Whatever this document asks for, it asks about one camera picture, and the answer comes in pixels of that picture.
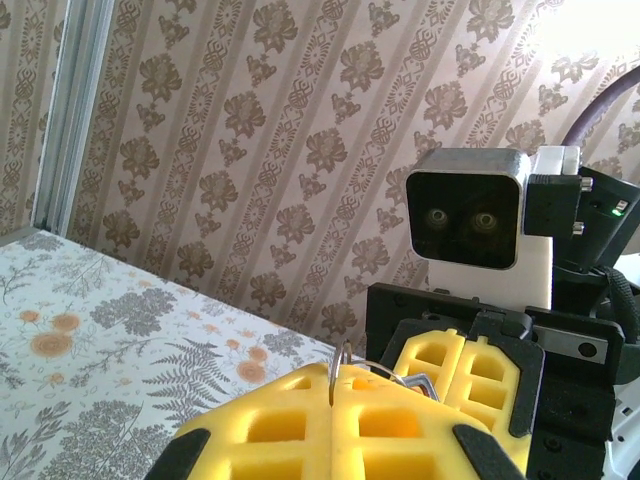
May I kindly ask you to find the keyring with metal rings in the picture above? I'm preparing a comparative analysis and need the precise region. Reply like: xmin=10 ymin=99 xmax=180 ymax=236
xmin=327 ymin=338 xmax=406 ymax=407

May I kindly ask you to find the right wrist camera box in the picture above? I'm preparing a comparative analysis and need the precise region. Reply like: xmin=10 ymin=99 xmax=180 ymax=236
xmin=404 ymin=144 xmax=596 ymax=309

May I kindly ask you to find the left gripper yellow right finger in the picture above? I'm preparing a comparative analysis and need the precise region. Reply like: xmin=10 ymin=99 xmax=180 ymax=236
xmin=332 ymin=367 xmax=531 ymax=480

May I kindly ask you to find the aluminium frame post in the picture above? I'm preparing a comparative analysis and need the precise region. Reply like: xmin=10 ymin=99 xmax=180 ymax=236
xmin=29 ymin=0 xmax=117 ymax=237

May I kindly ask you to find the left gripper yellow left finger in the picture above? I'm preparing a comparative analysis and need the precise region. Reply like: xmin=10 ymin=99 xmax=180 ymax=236
xmin=144 ymin=363 xmax=336 ymax=480

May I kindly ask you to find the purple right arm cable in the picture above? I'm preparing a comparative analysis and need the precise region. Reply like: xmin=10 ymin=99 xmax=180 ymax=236
xmin=562 ymin=64 xmax=640 ymax=152

